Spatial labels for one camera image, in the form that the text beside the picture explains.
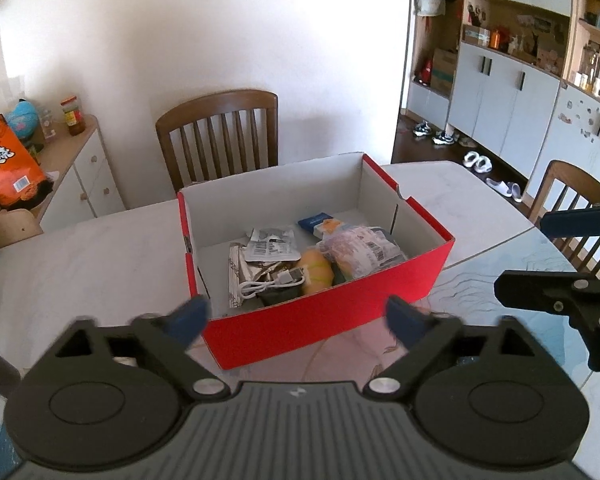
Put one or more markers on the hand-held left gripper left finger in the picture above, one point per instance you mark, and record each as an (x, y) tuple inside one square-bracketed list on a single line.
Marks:
[(190, 320)]

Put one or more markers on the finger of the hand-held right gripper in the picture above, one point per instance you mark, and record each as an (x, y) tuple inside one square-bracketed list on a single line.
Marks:
[(535, 290), (575, 222)]

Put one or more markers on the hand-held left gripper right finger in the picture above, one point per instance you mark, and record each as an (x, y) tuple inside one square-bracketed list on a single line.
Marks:
[(405, 320)]

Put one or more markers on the white striped packet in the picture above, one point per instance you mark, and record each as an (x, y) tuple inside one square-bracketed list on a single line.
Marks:
[(236, 280)]

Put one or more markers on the pink printed clear packet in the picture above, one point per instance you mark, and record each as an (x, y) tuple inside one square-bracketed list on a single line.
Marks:
[(360, 250)]

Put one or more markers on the dark green snack packet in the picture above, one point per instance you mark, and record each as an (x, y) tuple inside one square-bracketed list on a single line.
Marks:
[(280, 296)]

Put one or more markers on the red cardboard box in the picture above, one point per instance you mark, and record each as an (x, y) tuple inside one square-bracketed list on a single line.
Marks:
[(305, 325)]

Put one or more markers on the white printed foil packet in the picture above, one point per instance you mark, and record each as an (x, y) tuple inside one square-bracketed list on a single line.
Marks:
[(270, 247)]

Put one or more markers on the blue cracker packet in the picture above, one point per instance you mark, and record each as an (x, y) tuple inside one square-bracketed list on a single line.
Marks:
[(315, 222)]

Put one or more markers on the dark wooden chair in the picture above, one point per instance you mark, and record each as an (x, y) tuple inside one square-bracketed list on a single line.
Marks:
[(565, 185), (215, 135)]

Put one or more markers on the white slipper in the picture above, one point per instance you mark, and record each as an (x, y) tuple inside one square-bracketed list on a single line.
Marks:
[(499, 187), (515, 193)]

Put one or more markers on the white clog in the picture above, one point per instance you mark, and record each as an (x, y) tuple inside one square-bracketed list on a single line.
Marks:
[(470, 160), (483, 164)]

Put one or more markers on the dark sneaker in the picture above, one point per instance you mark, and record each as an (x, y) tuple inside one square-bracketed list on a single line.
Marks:
[(422, 129), (444, 137)]

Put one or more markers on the white sideboard cabinet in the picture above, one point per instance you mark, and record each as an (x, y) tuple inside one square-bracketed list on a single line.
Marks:
[(90, 180)]

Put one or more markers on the teal printed cardboard box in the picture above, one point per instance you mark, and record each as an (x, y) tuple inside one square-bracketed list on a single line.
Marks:
[(444, 72)]

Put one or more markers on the light wooden chair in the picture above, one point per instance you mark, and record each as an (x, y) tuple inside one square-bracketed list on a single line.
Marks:
[(10, 227)]

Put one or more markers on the red bag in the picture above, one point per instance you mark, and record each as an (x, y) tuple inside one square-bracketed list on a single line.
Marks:
[(424, 71)]

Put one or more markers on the red lid sauce jar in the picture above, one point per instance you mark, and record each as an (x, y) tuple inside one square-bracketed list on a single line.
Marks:
[(73, 117)]

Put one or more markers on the small clear glass jar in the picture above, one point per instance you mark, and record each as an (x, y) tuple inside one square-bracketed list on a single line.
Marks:
[(48, 125)]

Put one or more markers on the orange snack bag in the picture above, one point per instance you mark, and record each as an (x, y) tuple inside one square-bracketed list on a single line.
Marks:
[(5, 160)]

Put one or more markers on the blue globe toy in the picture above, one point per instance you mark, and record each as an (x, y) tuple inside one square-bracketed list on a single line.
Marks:
[(22, 120)]

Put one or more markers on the white wall cabinet unit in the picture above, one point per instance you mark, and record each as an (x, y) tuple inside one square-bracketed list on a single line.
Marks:
[(505, 95)]

